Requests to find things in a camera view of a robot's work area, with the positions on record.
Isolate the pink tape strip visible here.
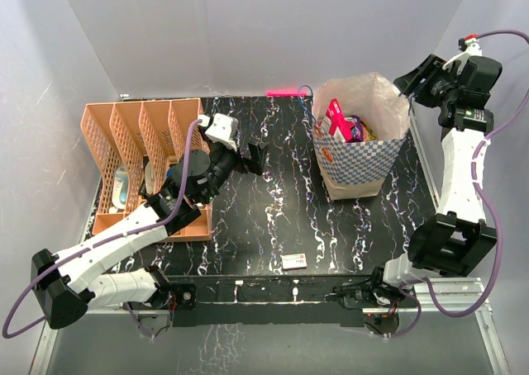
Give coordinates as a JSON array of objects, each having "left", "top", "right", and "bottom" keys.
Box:
[{"left": 266, "top": 88, "right": 298, "bottom": 97}]

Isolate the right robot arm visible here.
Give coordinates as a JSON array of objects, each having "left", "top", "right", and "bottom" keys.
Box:
[{"left": 367, "top": 54, "right": 503, "bottom": 308}]

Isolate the white blue tube in organizer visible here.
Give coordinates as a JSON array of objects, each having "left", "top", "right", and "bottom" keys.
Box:
[{"left": 112, "top": 165, "right": 128, "bottom": 210}]

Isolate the checkered paper bag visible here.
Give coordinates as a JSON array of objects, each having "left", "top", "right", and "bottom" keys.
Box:
[{"left": 312, "top": 72, "right": 410, "bottom": 201}]

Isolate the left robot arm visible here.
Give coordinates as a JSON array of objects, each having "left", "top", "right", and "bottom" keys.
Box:
[{"left": 31, "top": 142, "right": 268, "bottom": 330}]

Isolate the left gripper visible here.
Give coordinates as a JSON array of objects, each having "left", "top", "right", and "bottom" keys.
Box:
[{"left": 199, "top": 140, "right": 269, "bottom": 205}]

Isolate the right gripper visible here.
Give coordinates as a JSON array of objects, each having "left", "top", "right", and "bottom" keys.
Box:
[{"left": 395, "top": 55, "right": 460, "bottom": 108}]

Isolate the pink popcorn snack bag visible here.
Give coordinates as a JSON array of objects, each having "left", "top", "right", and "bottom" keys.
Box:
[{"left": 319, "top": 98, "right": 355, "bottom": 143}]

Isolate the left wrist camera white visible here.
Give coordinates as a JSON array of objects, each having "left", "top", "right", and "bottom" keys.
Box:
[{"left": 198, "top": 113, "right": 239, "bottom": 152}]

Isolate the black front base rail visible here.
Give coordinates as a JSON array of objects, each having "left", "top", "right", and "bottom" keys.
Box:
[{"left": 123, "top": 273, "right": 414, "bottom": 330}]

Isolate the purple candy bag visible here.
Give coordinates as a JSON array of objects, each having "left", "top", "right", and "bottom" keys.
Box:
[{"left": 346, "top": 116, "right": 370, "bottom": 142}]

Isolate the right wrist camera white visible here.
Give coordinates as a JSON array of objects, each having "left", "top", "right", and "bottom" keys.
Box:
[{"left": 442, "top": 34, "right": 483, "bottom": 74}]

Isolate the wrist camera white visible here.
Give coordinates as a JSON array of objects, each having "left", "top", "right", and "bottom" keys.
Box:
[
  {"left": 198, "top": 113, "right": 239, "bottom": 152},
  {"left": 442, "top": 34, "right": 483, "bottom": 74}
]

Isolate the small white red box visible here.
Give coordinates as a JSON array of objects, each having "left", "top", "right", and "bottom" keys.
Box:
[{"left": 281, "top": 254, "right": 307, "bottom": 270}]

